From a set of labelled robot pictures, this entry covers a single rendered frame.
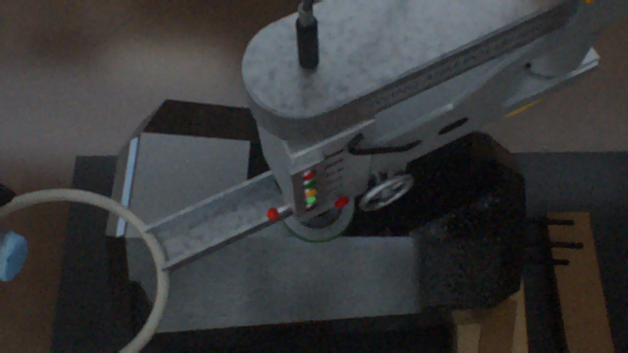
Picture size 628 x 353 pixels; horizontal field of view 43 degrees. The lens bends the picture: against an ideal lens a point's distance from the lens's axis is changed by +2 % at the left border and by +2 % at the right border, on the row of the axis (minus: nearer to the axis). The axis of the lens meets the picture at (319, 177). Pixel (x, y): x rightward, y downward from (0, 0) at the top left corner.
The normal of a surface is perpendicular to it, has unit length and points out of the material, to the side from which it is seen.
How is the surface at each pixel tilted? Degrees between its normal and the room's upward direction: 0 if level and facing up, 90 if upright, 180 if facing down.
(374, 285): 45
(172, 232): 2
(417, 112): 4
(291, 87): 0
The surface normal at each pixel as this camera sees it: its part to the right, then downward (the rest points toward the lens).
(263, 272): -0.02, 0.39
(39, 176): -0.02, -0.37
